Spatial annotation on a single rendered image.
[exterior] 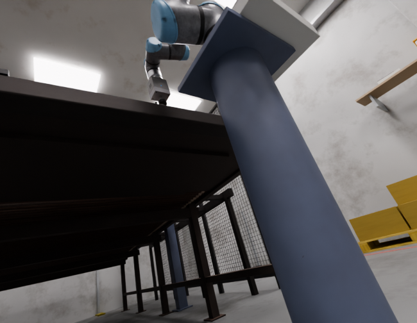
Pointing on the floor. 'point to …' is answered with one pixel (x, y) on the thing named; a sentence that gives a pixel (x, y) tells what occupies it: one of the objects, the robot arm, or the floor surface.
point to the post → (176, 269)
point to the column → (284, 179)
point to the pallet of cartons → (394, 218)
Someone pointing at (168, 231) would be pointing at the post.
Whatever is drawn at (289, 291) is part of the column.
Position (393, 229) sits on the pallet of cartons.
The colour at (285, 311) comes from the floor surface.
